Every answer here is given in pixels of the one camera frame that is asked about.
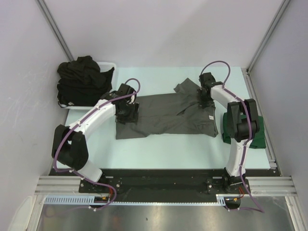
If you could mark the black t shirts pile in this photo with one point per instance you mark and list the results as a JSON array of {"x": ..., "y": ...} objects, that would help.
[{"x": 82, "y": 82}]

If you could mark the white plastic basket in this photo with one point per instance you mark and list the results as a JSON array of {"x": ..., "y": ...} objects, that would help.
[{"x": 104, "y": 66}]

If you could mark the light blue cable duct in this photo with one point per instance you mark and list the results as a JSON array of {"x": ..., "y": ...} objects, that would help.
[{"x": 69, "y": 199}]

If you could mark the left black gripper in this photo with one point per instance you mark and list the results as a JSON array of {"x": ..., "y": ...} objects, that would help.
[{"x": 133, "y": 118}]

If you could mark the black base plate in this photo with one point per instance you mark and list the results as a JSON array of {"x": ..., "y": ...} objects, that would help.
[{"x": 168, "y": 186}]

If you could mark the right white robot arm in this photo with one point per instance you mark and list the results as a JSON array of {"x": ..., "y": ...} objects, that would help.
[{"x": 242, "y": 126}]

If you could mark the green folded t shirt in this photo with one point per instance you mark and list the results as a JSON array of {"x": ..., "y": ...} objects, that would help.
[{"x": 259, "y": 141}]

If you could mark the aluminium frame rail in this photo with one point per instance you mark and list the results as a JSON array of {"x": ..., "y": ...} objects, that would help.
[{"x": 260, "y": 186}]

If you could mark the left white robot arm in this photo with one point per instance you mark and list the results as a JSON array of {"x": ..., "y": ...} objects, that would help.
[{"x": 70, "y": 151}]

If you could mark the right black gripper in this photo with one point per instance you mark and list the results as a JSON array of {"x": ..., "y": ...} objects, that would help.
[{"x": 203, "y": 103}]

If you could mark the grey t shirt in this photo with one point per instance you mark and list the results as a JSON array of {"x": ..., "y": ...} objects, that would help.
[{"x": 172, "y": 113}]

